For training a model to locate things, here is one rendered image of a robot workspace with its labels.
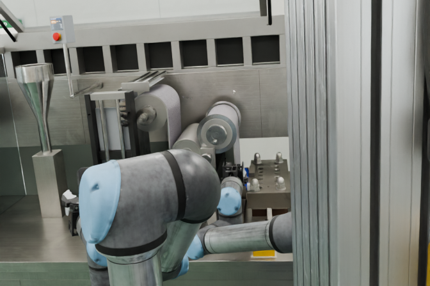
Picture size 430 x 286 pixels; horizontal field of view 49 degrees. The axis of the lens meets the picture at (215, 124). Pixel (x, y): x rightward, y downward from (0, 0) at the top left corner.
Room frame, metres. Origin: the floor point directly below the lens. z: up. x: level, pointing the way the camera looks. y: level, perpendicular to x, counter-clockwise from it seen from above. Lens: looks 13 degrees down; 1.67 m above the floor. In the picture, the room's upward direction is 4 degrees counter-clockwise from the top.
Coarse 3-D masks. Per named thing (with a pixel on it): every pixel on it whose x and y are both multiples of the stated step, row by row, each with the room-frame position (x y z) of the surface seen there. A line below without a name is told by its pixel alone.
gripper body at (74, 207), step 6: (72, 198) 1.12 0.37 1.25; (78, 198) 1.12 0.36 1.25; (72, 204) 1.09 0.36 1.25; (78, 204) 1.09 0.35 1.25; (72, 210) 1.09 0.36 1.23; (78, 210) 1.08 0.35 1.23; (72, 216) 1.07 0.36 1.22; (78, 216) 1.03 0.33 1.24; (72, 222) 1.07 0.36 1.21; (72, 228) 1.07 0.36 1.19; (72, 234) 1.07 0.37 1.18; (78, 234) 1.08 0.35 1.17
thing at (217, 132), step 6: (210, 126) 1.67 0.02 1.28; (216, 126) 1.66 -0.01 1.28; (222, 126) 1.67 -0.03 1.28; (210, 132) 1.66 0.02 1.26; (216, 132) 1.66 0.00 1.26; (222, 132) 1.65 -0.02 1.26; (210, 138) 1.66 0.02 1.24; (216, 138) 1.66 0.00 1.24; (222, 138) 1.65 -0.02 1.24; (216, 144) 1.66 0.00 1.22
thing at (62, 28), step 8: (56, 16) 1.76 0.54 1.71; (64, 16) 1.75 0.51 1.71; (56, 24) 1.76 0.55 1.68; (64, 24) 1.75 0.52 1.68; (72, 24) 1.79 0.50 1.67; (56, 32) 1.77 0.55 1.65; (64, 32) 1.75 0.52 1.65; (72, 32) 1.78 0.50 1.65; (56, 40) 1.75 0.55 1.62; (64, 40) 1.75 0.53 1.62; (72, 40) 1.78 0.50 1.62
